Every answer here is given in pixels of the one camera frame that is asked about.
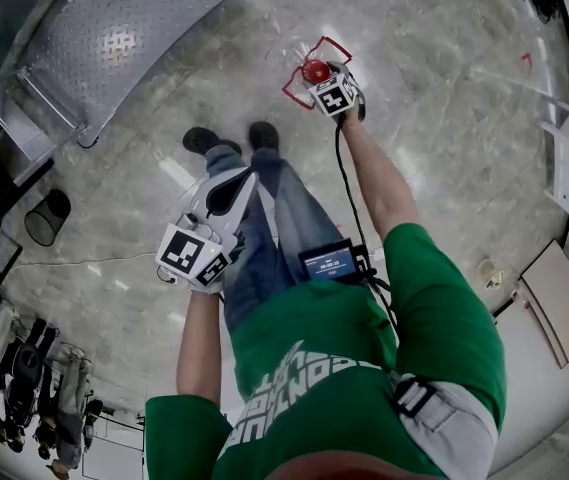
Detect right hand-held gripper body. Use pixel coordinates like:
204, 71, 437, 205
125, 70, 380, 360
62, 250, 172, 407
308, 70, 368, 122

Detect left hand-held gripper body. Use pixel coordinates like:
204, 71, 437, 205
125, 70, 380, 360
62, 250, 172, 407
155, 182, 245, 289

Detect clear water jug red cap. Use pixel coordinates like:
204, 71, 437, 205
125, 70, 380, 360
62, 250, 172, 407
263, 36, 355, 112

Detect metal flatbed cart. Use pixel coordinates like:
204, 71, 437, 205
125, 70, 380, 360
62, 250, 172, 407
0, 0, 273, 162

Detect person's left forearm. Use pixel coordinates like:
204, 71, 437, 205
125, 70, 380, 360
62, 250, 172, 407
176, 290, 225, 404

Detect person's right forearm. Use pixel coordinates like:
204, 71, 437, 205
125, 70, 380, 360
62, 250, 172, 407
336, 110, 421, 257

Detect white wristband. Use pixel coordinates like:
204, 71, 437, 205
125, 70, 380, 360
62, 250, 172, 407
188, 277, 225, 295

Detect blue denim jeans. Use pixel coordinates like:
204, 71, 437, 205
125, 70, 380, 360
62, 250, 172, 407
203, 145, 345, 332

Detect person's left black shoe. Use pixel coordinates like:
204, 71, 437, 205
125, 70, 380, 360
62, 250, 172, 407
182, 126, 243, 157

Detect person's black shoe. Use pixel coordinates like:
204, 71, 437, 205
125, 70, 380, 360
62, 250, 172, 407
182, 126, 243, 157
247, 120, 281, 152

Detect person's right black shoe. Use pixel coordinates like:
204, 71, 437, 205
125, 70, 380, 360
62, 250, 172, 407
247, 120, 281, 152

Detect small black display screen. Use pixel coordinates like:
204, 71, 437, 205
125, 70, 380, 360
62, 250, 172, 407
297, 237, 368, 284

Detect black mesh wastebasket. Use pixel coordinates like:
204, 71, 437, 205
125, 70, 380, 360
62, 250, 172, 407
23, 188, 73, 248

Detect green printed t-shirt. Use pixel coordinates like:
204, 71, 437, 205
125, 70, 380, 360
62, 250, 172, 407
144, 222, 508, 480

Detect row of assorted shoes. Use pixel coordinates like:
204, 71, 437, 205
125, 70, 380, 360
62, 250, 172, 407
0, 305, 105, 477

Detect beige flat board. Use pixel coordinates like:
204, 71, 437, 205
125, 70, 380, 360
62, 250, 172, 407
517, 239, 569, 369

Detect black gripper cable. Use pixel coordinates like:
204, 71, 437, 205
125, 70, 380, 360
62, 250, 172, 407
333, 117, 400, 339

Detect white power cable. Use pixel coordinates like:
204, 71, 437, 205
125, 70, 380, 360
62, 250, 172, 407
11, 252, 160, 269

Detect grey harness shoulder strap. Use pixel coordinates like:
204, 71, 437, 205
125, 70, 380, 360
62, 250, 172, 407
388, 372, 499, 480

